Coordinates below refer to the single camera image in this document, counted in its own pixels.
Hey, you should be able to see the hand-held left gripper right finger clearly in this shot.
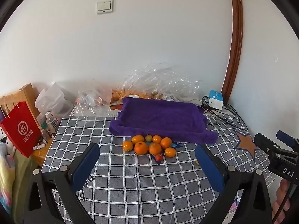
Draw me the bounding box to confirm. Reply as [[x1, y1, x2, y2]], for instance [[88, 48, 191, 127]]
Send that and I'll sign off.
[[195, 143, 272, 224]]

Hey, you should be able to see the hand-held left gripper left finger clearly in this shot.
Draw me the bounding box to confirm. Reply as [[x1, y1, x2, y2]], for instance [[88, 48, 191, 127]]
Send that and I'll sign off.
[[22, 142, 101, 224]]

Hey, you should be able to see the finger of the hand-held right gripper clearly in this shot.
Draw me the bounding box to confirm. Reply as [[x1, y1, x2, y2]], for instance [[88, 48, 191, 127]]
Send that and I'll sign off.
[[276, 130, 299, 149], [254, 133, 281, 155]]

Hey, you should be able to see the large orange mandarin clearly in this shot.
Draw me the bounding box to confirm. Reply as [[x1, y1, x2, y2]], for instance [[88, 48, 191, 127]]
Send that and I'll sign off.
[[160, 137, 173, 149], [148, 143, 162, 155], [134, 142, 149, 155]]

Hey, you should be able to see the person's right hand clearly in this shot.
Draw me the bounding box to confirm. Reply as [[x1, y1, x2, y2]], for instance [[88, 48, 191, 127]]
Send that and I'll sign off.
[[272, 180, 292, 224]]

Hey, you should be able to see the wooden side table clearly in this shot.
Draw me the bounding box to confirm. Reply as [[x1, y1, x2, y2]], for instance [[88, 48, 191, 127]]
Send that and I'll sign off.
[[31, 136, 55, 167]]

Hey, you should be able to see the grey checked tablecloth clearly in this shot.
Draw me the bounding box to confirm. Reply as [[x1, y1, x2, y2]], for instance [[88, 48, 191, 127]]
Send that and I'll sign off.
[[42, 111, 281, 224]]

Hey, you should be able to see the clear plastic bottle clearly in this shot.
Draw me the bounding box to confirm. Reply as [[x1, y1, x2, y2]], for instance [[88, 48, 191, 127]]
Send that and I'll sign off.
[[45, 112, 59, 136]]

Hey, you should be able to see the blue white tissue pack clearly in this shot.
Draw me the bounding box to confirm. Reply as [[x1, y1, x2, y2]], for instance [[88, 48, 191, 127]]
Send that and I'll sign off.
[[209, 90, 224, 110]]

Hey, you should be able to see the clear plastic bag of oranges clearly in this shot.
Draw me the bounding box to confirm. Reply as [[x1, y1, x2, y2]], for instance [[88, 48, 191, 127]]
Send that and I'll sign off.
[[76, 85, 124, 117]]

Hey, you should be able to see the purple towel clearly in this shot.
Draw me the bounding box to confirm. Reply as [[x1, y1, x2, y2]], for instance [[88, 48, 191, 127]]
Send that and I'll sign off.
[[109, 97, 219, 144]]

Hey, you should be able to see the red paper bag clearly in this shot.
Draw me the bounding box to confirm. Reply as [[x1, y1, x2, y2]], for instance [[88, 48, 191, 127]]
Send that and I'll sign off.
[[0, 101, 42, 158]]

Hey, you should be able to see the white plastic bag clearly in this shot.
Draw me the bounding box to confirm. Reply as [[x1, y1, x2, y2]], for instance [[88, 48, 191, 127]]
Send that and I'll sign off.
[[35, 82, 74, 119]]

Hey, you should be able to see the pastel printed bedding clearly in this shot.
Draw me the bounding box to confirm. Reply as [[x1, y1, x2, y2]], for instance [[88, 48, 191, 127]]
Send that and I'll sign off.
[[0, 142, 32, 216]]

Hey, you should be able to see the wooden chair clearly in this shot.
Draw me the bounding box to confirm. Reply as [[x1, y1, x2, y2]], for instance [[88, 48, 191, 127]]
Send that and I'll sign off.
[[0, 83, 41, 122]]

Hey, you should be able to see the large clear labelled plastic bag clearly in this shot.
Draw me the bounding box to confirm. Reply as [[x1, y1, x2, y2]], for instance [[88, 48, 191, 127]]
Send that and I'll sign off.
[[121, 63, 202, 103]]

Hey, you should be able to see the black cable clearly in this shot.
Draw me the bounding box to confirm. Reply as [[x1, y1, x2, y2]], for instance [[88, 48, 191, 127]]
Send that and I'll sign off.
[[200, 95, 239, 117], [201, 96, 248, 131]]

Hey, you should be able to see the brown wooden door frame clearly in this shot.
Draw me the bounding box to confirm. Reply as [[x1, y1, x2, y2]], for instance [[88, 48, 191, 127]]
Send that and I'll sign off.
[[222, 0, 244, 103]]

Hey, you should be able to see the white light switch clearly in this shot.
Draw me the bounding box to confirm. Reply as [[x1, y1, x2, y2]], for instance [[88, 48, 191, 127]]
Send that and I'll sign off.
[[97, 0, 114, 14]]

